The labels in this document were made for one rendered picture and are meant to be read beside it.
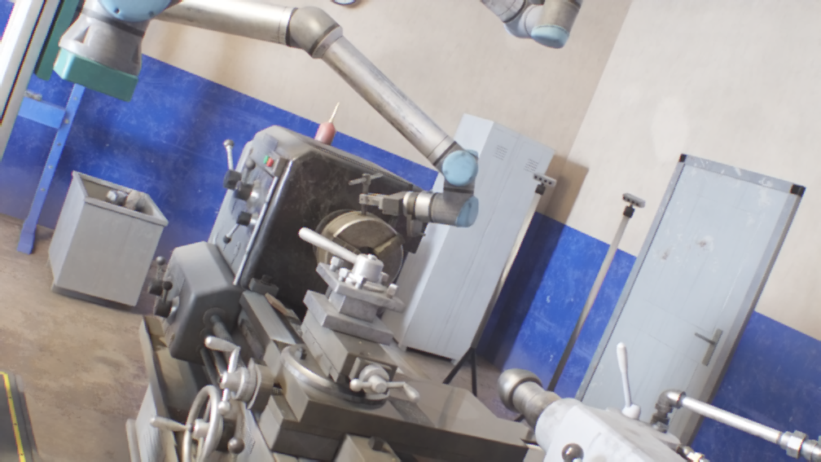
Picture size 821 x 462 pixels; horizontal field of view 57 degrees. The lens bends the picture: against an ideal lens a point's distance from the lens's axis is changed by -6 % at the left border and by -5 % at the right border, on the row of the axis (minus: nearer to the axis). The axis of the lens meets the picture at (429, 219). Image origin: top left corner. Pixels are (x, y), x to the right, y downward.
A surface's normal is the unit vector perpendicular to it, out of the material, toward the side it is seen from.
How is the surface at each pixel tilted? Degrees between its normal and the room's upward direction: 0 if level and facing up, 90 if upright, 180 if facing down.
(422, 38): 90
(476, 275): 90
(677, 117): 90
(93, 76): 90
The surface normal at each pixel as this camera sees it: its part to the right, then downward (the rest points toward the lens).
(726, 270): -0.83, -0.31
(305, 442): 0.40, 0.24
